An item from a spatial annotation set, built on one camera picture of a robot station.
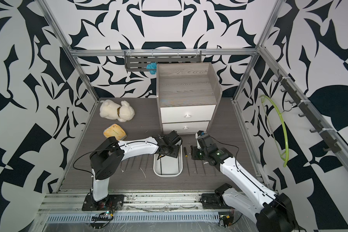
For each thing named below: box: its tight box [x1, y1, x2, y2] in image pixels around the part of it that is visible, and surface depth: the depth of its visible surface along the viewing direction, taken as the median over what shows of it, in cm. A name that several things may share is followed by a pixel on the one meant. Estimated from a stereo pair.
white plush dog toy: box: [99, 99, 135, 123], surface depth 103 cm
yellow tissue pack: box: [103, 123, 128, 141], surface depth 98 cm
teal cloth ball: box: [145, 61, 158, 75], surface depth 93 cm
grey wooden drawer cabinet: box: [156, 62, 223, 135], surface depth 84 cm
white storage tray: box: [153, 140, 184, 178], surface depth 86 cm
